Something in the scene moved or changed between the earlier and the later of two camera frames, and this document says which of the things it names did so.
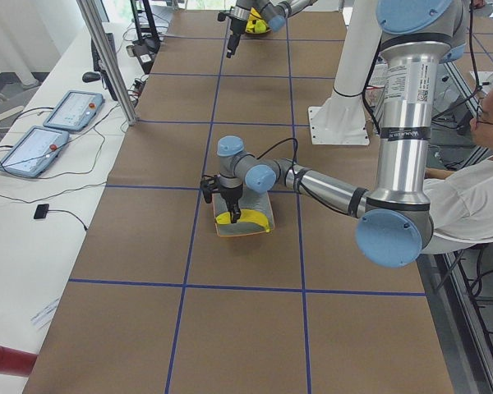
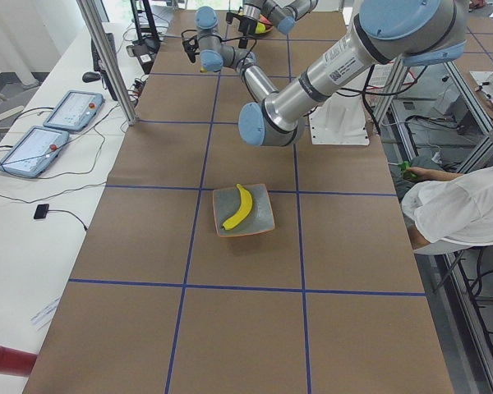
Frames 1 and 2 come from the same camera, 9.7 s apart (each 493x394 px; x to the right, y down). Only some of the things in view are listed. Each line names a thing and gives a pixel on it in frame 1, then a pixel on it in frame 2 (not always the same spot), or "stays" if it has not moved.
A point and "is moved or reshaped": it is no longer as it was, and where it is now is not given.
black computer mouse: x=90 y=76 stays
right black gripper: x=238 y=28 -> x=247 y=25
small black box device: x=41 y=211 stays
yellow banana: x=245 y=215 is moved or reshaped
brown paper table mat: x=155 y=303 stays
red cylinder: x=8 y=360 stays
